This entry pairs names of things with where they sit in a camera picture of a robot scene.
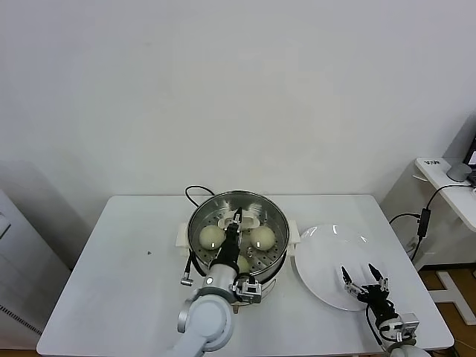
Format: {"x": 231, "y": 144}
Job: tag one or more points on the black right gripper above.
{"x": 377, "y": 301}

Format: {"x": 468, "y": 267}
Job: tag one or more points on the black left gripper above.
{"x": 228, "y": 249}

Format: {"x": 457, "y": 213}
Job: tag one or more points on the white steamed baozi bun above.
{"x": 243, "y": 264}
{"x": 262, "y": 238}
{"x": 210, "y": 236}

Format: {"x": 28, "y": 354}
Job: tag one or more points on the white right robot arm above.
{"x": 394, "y": 344}

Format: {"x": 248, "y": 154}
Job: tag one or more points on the perforated stainless steel steamer basket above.
{"x": 277, "y": 266}

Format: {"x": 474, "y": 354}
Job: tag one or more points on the white round plate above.
{"x": 320, "y": 267}

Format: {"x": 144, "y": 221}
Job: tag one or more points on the white side desk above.
{"x": 457, "y": 201}

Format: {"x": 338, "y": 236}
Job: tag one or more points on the grey rounded desk object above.
{"x": 458, "y": 172}

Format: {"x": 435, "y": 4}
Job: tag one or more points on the grey computer monitor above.
{"x": 461, "y": 137}

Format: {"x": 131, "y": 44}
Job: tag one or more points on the white cabinet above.
{"x": 22, "y": 260}

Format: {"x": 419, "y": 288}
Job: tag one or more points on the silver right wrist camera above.
{"x": 409, "y": 324}

